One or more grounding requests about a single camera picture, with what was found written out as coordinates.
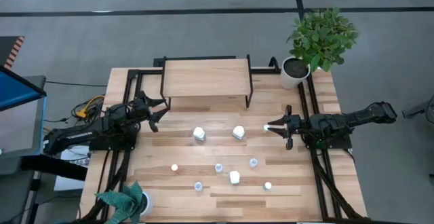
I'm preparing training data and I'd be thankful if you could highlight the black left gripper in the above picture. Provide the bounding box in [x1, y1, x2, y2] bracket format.
[135, 90, 170, 133]

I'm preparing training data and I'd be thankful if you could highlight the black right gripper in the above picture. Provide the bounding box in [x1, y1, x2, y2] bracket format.
[267, 105, 304, 151]

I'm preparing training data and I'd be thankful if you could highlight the white round plant pot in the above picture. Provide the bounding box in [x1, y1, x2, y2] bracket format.
[280, 56, 311, 90]

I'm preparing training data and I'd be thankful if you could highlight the white paper sheet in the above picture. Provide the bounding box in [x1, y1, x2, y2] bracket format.
[54, 145, 92, 191]

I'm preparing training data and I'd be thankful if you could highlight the small white plant pot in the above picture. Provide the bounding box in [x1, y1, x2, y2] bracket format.
[139, 190, 154, 217]

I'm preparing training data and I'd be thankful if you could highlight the teal artificial plant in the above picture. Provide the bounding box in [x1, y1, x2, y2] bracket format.
[95, 180, 145, 224]

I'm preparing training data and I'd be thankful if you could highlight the green leafy plant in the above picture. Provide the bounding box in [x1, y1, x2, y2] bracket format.
[286, 7, 359, 73]

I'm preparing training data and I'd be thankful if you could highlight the black workstation cart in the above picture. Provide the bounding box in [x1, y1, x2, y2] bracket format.
[0, 154, 88, 224]

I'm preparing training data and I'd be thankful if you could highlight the grey chair base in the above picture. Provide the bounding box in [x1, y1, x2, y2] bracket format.
[401, 94, 434, 119]

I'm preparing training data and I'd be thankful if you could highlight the blue framed monitor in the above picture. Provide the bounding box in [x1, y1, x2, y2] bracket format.
[0, 64, 47, 160]

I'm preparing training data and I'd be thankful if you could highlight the orange black striped mat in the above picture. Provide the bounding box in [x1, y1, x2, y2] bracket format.
[0, 35, 25, 71]

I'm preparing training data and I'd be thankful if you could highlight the black aluminium rail frame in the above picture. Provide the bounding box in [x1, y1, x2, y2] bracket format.
[79, 68, 164, 223]
[250, 56, 370, 223]

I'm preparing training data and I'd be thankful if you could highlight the wooden shelf black metal frame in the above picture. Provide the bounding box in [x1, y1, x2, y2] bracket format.
[159, 54, 254, 111]

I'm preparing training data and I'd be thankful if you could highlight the yellow cable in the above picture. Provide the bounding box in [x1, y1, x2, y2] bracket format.
[75, 94, 106, 119]

